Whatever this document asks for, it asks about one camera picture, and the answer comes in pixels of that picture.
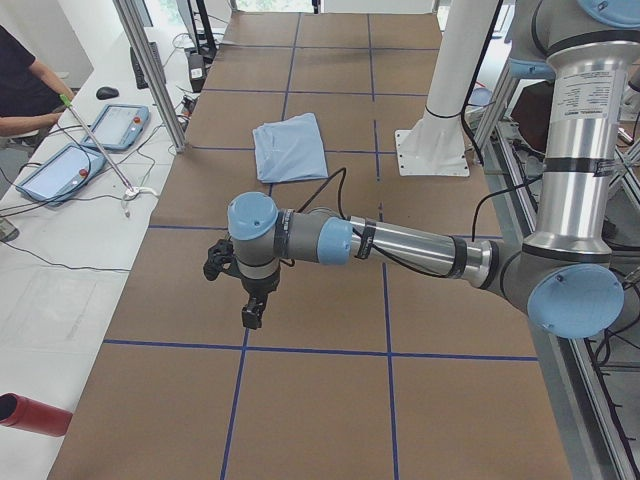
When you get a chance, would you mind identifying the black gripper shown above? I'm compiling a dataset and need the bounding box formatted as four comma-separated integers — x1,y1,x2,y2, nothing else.
241,273,280,329

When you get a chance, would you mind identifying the light blue t-shirt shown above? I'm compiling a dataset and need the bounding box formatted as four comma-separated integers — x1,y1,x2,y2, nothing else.
253,113,328,184

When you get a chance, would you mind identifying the blue teach pendant far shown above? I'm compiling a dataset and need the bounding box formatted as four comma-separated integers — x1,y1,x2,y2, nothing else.
90,104,150,152

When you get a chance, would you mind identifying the blue teach pendant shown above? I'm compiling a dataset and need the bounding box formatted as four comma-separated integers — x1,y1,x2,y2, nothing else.
16,144,106,206
90,104,150,152

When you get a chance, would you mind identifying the blue teach pendant near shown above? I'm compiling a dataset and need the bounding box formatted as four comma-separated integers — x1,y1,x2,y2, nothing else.
16,144,106,206

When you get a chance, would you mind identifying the red bottle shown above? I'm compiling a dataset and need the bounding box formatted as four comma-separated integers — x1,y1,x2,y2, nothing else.
1,393,73,437

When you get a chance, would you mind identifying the black computer mouse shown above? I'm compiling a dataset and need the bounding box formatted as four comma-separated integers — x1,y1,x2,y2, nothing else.
95,86,120,100

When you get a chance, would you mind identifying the metal rod with green tip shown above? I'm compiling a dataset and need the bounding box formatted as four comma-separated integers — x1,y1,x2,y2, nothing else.
59,94,139,200

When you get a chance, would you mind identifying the person in black shirt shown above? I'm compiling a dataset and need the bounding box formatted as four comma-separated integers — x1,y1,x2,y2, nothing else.
1,27,75,138

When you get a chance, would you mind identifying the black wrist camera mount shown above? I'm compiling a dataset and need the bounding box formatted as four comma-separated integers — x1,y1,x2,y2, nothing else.
203,239,240,281

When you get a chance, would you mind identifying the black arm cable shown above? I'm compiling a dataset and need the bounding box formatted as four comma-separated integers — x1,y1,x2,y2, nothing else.
279,0,546,279

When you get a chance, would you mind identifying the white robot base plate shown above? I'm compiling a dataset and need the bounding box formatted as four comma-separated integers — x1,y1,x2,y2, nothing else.
395,0,502,177

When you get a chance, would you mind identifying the aluminium frame post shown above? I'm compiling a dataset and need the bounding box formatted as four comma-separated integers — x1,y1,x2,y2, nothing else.
113,0,186,153

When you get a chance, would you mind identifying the aluminium frame rail structure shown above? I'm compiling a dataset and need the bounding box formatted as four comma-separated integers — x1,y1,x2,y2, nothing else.
491,55,639,479

